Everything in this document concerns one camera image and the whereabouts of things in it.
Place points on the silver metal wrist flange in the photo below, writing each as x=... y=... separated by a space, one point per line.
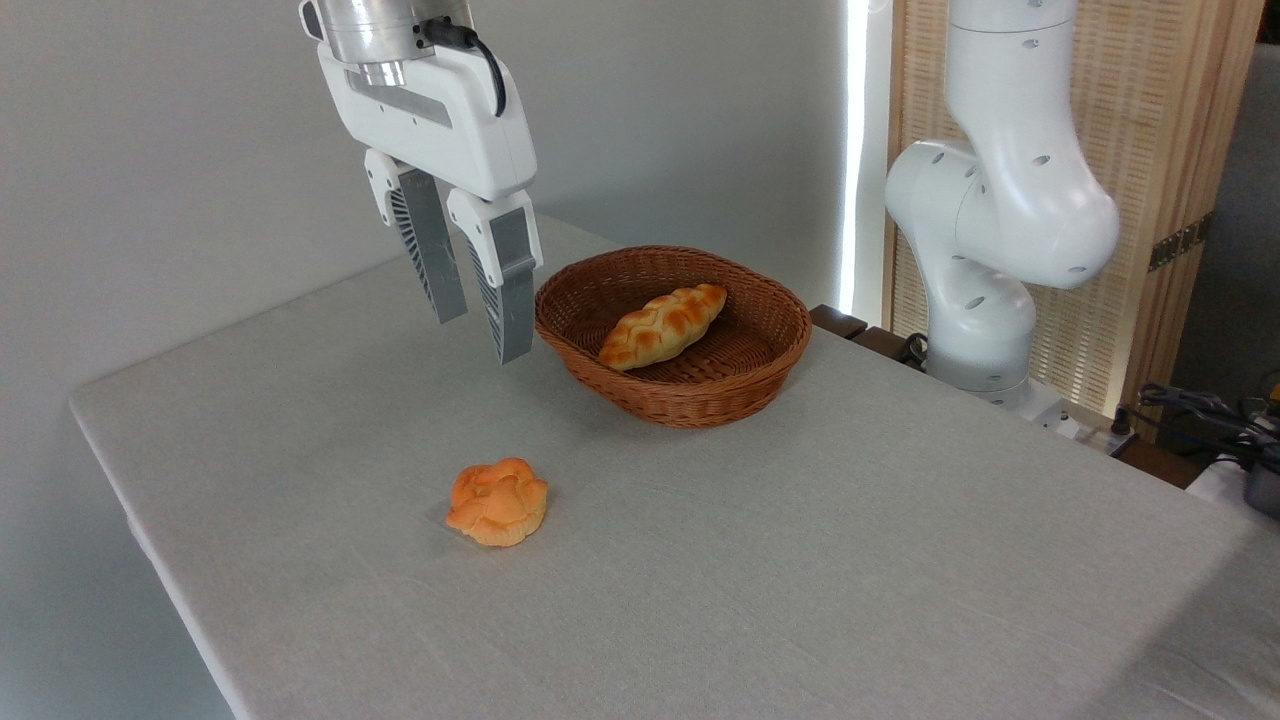
x=385 y=25

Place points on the wooden bamboo folding screen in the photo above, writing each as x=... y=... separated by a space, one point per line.
x=1150 y=120

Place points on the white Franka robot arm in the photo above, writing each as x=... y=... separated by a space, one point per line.
x=1010 y=190

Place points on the dark wooden block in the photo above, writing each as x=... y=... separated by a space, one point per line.
x=850 y=325

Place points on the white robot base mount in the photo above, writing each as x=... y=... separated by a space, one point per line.
x=1050 y=408

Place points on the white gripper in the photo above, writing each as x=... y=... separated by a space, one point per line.
x=440 y=120

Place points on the grey tablecloth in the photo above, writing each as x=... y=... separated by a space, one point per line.
x=700 y=560

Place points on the grey metal pot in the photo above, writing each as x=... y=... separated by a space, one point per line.
x=1264 y=492

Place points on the brown woven wicker basket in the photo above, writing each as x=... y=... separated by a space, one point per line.
x=740 y=385

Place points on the long braided bread loaf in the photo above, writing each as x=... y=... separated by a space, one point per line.
x=660 y=325

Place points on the round orange bread bun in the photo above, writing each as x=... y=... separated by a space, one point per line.
x=498 y=503

